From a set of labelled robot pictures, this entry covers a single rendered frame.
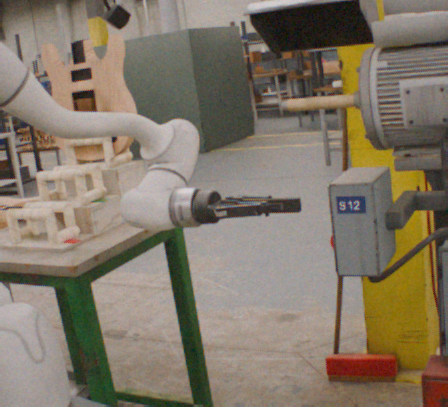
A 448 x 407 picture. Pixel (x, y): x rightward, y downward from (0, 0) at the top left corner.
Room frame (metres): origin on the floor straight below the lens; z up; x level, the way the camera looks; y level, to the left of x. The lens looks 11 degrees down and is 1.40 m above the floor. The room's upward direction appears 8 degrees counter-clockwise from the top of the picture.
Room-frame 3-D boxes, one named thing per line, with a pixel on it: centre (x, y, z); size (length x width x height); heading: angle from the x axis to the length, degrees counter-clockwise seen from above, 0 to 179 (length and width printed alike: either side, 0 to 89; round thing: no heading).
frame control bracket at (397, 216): (1.38, -0.39, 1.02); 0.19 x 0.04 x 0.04; 151
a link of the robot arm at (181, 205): (1.49, 0.08, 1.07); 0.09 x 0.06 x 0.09; 151
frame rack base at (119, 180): (2.16, 0.40, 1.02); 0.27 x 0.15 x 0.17; 61
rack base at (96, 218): (2.03, 0.47, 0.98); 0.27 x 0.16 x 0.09; 61
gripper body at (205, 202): (1.45, 0.01, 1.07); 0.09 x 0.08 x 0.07; 61
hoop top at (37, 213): (1.86, 0.58, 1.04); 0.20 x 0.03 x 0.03; 60
